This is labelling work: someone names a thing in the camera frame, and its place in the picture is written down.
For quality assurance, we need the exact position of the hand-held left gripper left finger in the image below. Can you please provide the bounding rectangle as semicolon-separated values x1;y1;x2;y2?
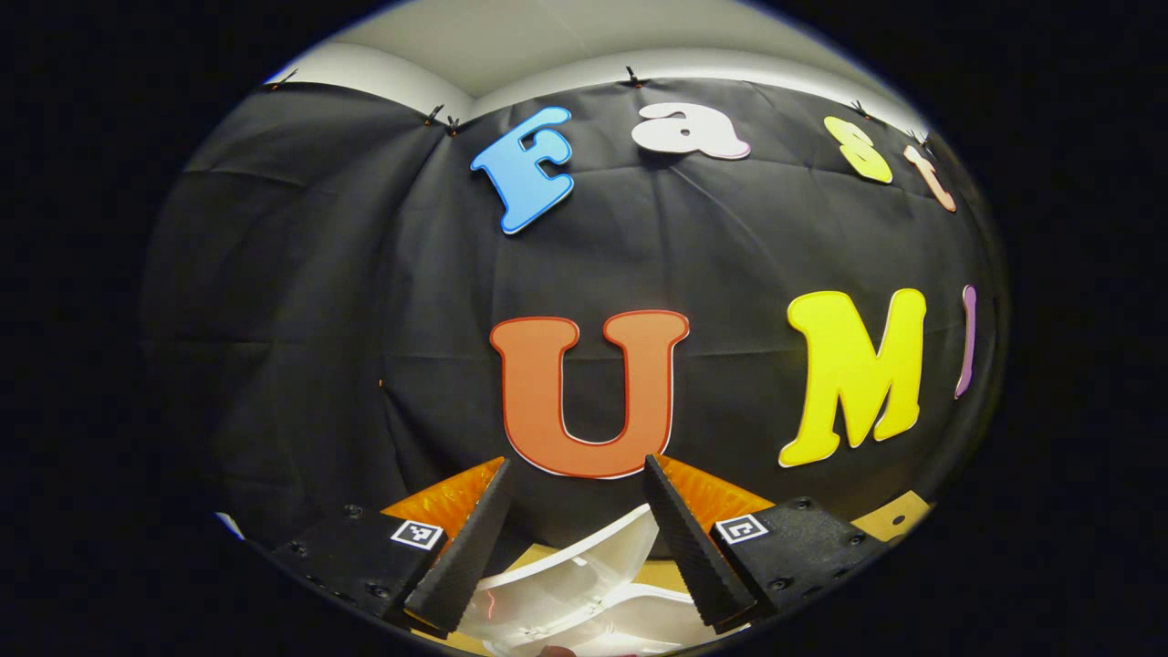
274;456;514;638

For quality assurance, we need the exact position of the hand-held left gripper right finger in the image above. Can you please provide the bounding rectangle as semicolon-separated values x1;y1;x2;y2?
644;454;891;636

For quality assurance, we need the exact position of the white desktop garbage bin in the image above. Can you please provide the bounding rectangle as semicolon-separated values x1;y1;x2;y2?
456;504;731;657

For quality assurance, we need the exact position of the wooden desktop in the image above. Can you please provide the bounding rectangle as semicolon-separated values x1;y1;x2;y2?
411;490;932;657

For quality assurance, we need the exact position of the black backdrop cloth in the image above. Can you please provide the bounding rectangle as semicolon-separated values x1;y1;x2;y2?
141;78;1009;548

